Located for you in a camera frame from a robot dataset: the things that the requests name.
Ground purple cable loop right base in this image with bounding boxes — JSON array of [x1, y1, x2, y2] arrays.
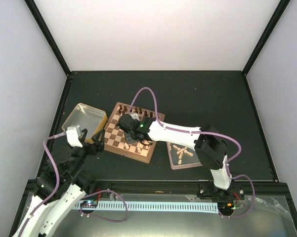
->
[[218, 192, 256, 219]]

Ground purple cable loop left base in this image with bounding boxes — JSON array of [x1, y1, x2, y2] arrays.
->
[[76, 189, 128, 223]]

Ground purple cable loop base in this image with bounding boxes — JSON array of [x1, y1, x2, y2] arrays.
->
[[76, 189, 128, 223], [218, 192, 256, 219]]

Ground white slotted cable duct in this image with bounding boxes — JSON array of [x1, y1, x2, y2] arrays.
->
[[73, 201, 218, 214]]

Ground wooden chessboard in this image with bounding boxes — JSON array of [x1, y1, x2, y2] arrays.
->
[[104, 102, 156, 163]]

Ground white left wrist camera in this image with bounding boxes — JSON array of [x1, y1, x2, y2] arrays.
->
[[66, 125, 83, 148]]

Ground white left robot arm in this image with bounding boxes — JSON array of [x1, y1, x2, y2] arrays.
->
[[13, 126, 105, 237]]

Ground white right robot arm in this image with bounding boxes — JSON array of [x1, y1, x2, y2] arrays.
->
[[116, 114, 233, 199]]

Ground black frame post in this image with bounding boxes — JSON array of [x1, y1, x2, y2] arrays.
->
[[242, 0, 290, 76], [24, 0, 71, 75]]

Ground controller board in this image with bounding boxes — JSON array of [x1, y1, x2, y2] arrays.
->
[[80, 200, 98, 208], [218, 202, 244, 210]]

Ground pink plastic tray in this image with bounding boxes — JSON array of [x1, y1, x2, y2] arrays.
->
[[167, 142, 202, 170]]

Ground right controller board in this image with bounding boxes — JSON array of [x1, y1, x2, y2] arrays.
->
[[218, 202, 244, 210]]

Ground black frame post right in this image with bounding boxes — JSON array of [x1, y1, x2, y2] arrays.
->
[[242, 0, 290, 76]]

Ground black frame post left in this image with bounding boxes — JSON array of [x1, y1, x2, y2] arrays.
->
[[24, 0, 71, 75]]

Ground yellow metal tin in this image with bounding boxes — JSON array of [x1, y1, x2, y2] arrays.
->
[[62, 103, 108, 143]]

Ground light pieces pile in tray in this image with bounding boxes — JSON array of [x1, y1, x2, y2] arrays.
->
[[173, 145, 194, 159]]

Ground left controller board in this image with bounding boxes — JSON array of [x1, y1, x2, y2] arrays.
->
[[80, 200, 98, 208]]

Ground black front rail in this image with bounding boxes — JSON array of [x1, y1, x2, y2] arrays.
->
[[95, 180, 213, 194]]

